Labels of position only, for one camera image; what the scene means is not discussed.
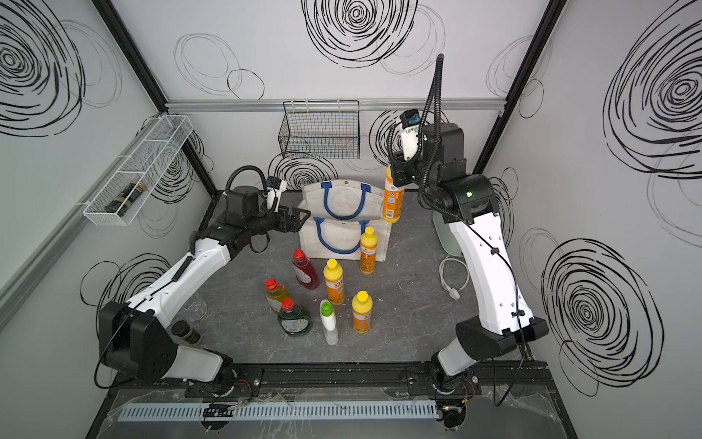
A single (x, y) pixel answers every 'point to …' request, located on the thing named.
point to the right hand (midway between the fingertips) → (401, 152)
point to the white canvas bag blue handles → (339, 213)
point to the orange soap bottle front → (362, 307)
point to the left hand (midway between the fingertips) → (298, 210)
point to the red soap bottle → (304, 271)
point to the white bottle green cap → (328, 320)
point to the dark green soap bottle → (292, 319)
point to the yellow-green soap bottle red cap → (275, 293)
